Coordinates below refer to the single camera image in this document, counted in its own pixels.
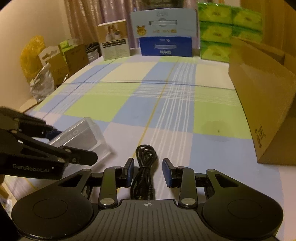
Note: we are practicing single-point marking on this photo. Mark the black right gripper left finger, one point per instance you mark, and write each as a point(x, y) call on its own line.
point(113, 178)

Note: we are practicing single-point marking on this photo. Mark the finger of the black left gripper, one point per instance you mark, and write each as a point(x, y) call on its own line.
point(26, 124)
point(19, 147)

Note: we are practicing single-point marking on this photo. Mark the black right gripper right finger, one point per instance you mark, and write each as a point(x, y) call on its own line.
point(182, 178)

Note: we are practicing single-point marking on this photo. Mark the clear box with white roll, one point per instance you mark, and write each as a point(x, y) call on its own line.
point(86, 135)

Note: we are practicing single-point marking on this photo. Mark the yellow plastic bag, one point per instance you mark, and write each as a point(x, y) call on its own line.
point(29, 58)

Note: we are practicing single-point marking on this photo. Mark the checked tablecloth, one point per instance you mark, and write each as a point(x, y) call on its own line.
point(148, 109)

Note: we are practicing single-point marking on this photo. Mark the cardboard boxes beside table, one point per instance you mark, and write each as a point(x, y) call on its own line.
point(64, 62)

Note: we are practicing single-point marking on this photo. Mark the brown cardboard box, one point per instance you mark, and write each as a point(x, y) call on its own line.
point(264, 79)

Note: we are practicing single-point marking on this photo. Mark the white product box with photo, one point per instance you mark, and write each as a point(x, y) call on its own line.
point(113, 39)

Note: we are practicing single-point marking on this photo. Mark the blue milk carton box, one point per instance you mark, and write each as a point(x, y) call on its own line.
point(165, 32)

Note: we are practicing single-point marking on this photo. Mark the green tissue pack stack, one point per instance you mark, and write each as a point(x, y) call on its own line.
point(220, 23)

